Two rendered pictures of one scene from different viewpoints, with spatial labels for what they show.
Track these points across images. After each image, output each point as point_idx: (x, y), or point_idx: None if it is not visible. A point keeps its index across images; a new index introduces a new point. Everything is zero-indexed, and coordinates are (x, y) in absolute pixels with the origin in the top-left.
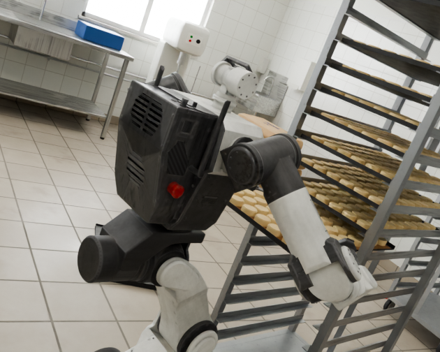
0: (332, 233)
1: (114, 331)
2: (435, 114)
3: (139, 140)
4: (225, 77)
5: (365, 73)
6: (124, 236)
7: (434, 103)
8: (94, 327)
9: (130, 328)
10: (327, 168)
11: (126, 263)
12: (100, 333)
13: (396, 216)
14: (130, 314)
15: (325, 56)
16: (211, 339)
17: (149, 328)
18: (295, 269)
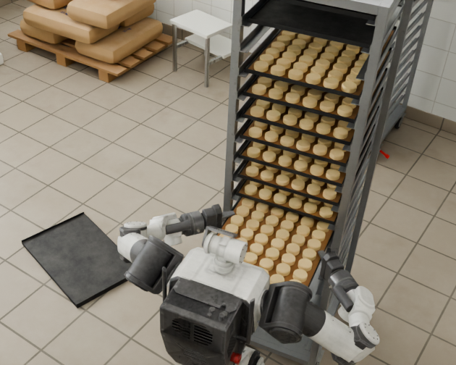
0: (306, 235)
1: (137, 350)
2: (362, 137)
3: (192, 345)
4: (221, 254)
5: (279, 95)
6: None
7: (358, 129)
8: (121, 360)
9: (145, 337)
10: (272, 169)
11: None
12: (129, 361)
13: None
14: (134, 322)
15: (236, 91)
16: (262, 364)
17: None
18: (340, 362)
